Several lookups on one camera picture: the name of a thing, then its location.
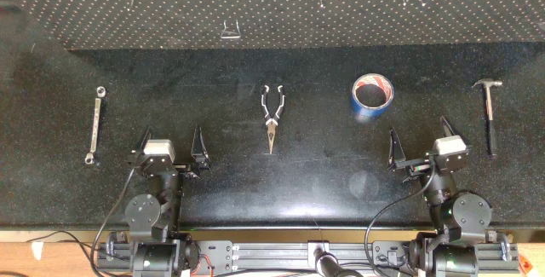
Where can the roll of blue tape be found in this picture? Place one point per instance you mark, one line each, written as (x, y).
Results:
(366, 108)

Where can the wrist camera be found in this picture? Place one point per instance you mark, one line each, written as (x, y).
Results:
(159, 149)
(449, 145)

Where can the mounting rail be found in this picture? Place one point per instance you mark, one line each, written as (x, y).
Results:
(264, 255)

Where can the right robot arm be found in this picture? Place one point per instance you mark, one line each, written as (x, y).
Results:
(468, 215)

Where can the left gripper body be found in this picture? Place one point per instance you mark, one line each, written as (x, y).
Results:
(157, 168)

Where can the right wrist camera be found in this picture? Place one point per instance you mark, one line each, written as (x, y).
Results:
(449, 145)

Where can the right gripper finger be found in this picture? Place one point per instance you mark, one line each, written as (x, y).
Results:
(396, 149)
(448, 127)

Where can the black and white pliers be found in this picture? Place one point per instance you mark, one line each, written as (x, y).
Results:
(271, 134)

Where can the black pegboard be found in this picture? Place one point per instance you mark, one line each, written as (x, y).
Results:
(272, 13)

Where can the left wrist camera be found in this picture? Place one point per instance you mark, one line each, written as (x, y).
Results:
(159, 149)

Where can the white tape piece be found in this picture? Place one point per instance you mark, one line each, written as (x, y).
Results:
(37, 249)

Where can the orange tag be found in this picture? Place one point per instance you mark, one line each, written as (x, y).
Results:
(526, 265)

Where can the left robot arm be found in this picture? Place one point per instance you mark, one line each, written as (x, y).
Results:
(142, 211)

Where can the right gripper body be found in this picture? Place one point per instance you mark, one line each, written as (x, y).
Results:
(451, 164)

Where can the wrench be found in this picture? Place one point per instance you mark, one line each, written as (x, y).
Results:
(96, 119)

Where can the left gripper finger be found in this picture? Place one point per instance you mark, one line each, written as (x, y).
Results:
(144, 138)
(199, 149)

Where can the hammer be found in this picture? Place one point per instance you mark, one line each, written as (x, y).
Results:
(490, 115)

